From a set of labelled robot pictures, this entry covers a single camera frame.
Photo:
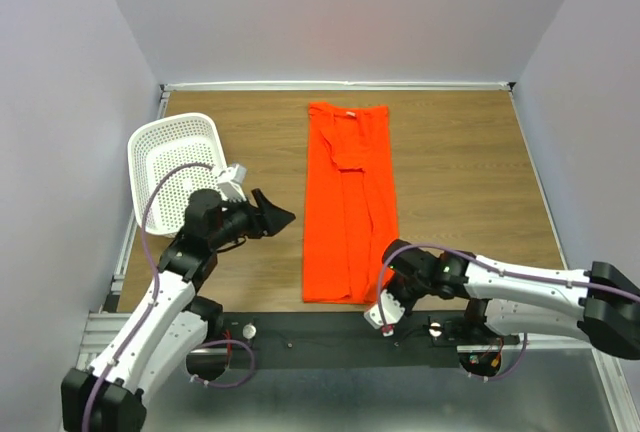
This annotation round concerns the orange t shirt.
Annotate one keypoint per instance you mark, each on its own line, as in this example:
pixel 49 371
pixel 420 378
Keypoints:
pixel 350 213

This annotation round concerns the white perforated plastic basket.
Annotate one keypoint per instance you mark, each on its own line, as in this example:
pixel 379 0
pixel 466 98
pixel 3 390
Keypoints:
pixel 161 146

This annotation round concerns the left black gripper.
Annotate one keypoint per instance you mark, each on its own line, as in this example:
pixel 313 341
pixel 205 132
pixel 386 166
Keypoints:
pixel 274 218

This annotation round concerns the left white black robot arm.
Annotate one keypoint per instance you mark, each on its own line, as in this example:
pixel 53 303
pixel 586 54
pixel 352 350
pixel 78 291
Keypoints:
pixel 113 393

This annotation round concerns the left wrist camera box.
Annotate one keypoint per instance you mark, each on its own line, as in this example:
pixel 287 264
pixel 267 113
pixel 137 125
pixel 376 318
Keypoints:
pixel 229 181

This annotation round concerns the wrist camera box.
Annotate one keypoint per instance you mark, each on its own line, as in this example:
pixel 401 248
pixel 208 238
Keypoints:
pixel 385 314
pixel 229 181

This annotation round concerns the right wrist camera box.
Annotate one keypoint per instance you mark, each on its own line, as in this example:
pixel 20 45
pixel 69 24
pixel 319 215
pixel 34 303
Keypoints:
pixel 385 314

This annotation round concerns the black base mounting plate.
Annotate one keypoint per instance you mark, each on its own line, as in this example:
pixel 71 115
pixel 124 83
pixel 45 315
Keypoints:
pixel 337 340

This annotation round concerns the aluminium frame rail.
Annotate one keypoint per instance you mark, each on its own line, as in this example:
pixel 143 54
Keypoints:
pixel 112 235

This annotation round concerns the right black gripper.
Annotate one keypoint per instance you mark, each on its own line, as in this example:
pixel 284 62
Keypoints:
pixel 407 305

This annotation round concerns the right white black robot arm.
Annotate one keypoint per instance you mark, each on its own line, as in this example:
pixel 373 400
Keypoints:
pixel 598 305

